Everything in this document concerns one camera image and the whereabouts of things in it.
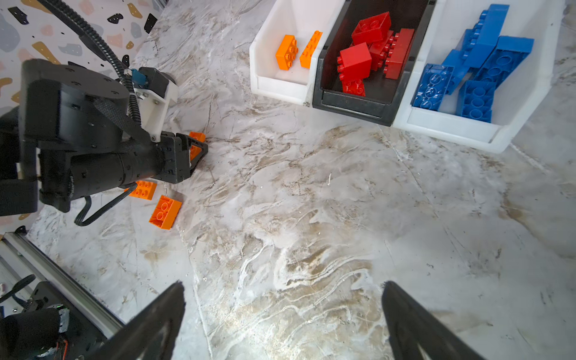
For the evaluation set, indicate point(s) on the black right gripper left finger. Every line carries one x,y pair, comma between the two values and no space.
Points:
152,333

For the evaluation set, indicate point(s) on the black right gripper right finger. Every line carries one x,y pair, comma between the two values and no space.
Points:
414,333

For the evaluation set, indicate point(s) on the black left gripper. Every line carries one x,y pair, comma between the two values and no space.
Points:
181,155

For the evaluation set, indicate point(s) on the red lego brick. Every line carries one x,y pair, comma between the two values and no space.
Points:
379,50
354,87
372,30
354,63
398,53

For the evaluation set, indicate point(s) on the blue lego brick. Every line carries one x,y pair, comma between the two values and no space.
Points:
478,42
460,70
507,55
475,100
432,86

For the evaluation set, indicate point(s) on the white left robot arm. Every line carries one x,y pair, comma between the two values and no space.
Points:
71,137

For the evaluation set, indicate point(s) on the white left bin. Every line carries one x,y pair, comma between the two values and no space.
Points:
301,19

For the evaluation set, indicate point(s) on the white bin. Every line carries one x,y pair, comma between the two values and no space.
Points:
515,99
301,19

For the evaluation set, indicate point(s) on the black middle bin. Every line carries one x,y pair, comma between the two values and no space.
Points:
383,96

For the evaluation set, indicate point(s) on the white right bin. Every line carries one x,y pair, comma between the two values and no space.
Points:
515,99

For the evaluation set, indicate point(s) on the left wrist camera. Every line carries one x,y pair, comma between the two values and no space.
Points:
155,91

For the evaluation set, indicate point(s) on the aluminium rail base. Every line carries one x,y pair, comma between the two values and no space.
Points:
45,313

